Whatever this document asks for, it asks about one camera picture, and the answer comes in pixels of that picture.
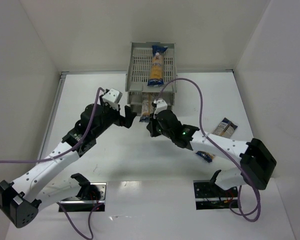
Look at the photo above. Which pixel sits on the grey three-tier tray shelf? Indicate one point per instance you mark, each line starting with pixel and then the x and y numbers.
pixel 138 73

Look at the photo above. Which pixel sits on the base mount plate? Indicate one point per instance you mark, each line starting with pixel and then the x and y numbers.
pixel 96 198
pixel 212 197

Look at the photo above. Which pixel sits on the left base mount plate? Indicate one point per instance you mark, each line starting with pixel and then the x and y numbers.
pixel 96 198

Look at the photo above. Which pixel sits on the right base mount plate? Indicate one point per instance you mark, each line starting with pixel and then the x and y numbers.
pixel 212 197

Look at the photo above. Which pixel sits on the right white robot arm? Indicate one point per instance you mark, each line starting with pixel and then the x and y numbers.
pixel 254 164

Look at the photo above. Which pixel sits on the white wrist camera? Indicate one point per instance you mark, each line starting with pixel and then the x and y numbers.
pixel 112 97
pixel 159 105

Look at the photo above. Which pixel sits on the spaghetti bag blue yellow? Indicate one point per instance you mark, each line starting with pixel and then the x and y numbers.
pixel 156 74

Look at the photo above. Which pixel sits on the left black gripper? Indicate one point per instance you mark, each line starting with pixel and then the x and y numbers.
pixel 122 118

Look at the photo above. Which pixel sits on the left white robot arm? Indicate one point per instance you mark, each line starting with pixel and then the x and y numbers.
pixel 23 198

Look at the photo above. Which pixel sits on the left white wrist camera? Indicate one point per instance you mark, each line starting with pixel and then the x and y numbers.
pixel 112 97

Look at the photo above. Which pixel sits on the spaghetti bag white label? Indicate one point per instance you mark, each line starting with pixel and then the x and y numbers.
pixel 225 128

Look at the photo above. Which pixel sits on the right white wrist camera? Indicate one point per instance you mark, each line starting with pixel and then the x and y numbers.
pixel 159 105

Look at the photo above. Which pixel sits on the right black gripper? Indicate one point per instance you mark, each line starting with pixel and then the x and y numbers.
pixel 153 125

